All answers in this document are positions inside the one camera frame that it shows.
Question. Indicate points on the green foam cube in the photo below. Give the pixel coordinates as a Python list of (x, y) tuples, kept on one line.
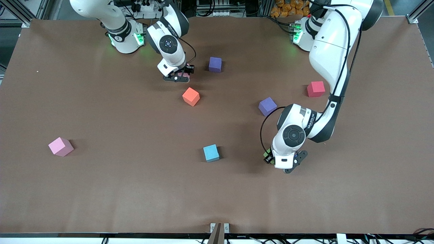
[(267, 153)]

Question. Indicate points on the purple foam cube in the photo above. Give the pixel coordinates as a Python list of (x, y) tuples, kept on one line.
[(267, 106), (215, 64)]

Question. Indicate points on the pink foam cube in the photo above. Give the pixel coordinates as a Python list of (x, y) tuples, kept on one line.
[(60, 146), (182, 72)]

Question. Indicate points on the aluminium profile post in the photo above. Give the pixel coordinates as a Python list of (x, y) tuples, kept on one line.
[(341, 239)]

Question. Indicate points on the brown table mat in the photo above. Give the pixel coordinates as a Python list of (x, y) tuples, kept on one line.
[(135, 186)]

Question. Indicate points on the orange foam cube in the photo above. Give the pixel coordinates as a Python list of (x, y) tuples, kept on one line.
[(191, 96)]

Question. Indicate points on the orange plastic bags pile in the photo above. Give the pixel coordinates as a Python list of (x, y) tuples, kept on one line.
[(288, 8)]

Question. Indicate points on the metal equipment rack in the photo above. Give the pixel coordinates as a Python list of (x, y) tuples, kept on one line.
[(220, 8)]

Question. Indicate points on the cyan foam cube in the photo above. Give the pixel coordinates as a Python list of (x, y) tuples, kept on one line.
[(211, 153)]

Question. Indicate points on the white power strip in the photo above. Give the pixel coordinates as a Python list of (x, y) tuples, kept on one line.
[(147, 6)]

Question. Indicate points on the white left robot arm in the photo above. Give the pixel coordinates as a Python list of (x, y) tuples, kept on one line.
[(332, 51)]

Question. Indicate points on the red foam cube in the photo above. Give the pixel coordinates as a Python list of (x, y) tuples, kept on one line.
[(316, 88)]

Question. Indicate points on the aluminium frame profile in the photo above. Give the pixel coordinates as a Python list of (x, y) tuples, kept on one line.
[(420, 8), (23, 13)]

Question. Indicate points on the small metal bracket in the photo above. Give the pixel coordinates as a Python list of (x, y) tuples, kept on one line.
[(226, 227)]

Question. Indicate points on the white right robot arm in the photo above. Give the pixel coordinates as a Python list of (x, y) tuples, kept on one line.
[(159, 34)]

